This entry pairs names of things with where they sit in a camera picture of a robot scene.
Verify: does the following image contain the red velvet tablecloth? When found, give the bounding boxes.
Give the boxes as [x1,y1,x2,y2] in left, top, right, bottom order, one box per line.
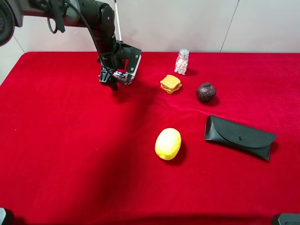
[0,52,300,225]

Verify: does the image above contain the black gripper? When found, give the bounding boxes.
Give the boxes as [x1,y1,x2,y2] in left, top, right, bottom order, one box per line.
[98,41,142,90]

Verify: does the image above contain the glass jar of pink candies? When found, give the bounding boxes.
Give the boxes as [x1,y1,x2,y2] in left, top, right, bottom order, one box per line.
[174,49,189,75]

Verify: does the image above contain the black glasses case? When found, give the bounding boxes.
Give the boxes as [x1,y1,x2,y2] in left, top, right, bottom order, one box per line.
[204,115,277,161]

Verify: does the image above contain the chocolate bar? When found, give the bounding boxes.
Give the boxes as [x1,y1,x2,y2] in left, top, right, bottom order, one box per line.
[113,71,135,86]

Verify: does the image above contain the dark maroon round fruit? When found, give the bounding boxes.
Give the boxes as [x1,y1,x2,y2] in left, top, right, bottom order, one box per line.
[196,82,216,103]

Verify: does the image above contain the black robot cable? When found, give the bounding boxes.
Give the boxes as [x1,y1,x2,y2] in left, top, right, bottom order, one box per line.
[47,0,118,82]

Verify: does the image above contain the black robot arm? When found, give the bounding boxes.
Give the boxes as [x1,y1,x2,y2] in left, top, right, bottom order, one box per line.
[0,0,142,90]

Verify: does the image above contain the toy sandwich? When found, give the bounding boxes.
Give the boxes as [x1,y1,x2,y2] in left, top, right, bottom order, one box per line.
[160,75,182,94]

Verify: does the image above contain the yellow lemon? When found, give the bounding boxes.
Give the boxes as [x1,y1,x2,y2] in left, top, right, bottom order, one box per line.
[155,128,181,160]

